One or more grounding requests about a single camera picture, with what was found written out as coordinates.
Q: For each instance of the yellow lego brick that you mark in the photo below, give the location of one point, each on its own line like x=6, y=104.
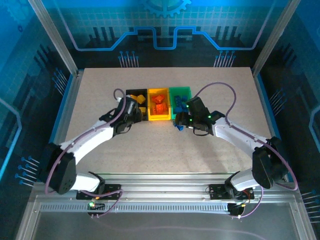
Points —
x=142, y=110
x=133, y=96

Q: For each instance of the yellow bricks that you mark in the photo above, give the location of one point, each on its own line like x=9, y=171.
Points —
x=141, y=99

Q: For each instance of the long blue lego brick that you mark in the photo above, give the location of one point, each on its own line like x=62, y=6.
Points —
x=178, y=100

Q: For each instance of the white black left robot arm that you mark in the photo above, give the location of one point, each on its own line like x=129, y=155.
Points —
x=87, y=140

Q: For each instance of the black plastic bin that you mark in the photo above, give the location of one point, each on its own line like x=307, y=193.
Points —
x=130, y=92

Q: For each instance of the yellow plastic bin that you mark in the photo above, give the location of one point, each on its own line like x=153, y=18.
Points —
x=160, y=116

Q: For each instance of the green plastic bin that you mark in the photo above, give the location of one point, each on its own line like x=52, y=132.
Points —
x=172, y=91

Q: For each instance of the small black controller board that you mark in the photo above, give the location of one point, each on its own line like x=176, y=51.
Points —
x=98, y=207
x=233, y=210

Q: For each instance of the aluminium side rail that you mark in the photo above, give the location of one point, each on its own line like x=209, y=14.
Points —
x=264, y=100
x=70, y=100

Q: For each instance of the aluminium front rail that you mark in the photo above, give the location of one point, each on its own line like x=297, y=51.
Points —
x=162, y=186

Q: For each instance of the aluminium frame post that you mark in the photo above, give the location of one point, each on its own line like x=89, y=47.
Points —
x=53, y=37
x=275, y=37

